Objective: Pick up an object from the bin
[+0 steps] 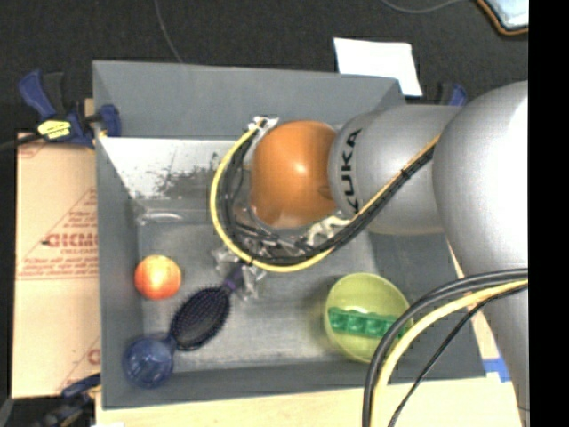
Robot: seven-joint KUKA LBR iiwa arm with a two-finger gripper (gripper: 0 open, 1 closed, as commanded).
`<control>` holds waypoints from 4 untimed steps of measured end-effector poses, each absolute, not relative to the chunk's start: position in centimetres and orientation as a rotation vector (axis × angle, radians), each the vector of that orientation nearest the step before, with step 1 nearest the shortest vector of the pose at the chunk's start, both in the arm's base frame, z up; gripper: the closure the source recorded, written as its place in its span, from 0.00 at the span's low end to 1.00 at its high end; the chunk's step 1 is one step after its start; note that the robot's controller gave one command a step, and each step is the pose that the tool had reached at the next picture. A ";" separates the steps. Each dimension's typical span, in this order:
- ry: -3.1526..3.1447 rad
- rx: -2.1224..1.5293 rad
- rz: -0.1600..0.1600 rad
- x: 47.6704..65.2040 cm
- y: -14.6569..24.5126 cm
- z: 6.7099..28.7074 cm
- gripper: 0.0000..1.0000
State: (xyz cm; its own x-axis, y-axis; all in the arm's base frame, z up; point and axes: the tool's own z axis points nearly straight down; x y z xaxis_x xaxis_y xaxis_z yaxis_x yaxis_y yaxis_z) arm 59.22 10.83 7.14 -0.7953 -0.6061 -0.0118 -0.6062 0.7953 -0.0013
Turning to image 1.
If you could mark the blue clear plastic cup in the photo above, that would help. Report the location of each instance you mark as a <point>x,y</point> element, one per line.
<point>147,363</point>

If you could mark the purple and black hairbrush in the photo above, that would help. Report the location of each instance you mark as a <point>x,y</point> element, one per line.
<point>202,316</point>

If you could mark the green toy brick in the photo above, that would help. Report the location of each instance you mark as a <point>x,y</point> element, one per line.
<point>358,323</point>

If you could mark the orange-red apple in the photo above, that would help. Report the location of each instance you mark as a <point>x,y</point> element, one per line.
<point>157,277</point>

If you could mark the grey metal bin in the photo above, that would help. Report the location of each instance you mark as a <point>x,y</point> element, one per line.
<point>284,327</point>

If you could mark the light green bowl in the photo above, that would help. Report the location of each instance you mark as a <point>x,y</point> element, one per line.
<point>355,292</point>

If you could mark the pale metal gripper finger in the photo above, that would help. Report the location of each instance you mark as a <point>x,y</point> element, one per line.
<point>226,257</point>
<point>254,283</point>

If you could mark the brown cardboard board, red print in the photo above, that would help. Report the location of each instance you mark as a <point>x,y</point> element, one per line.
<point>53,238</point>

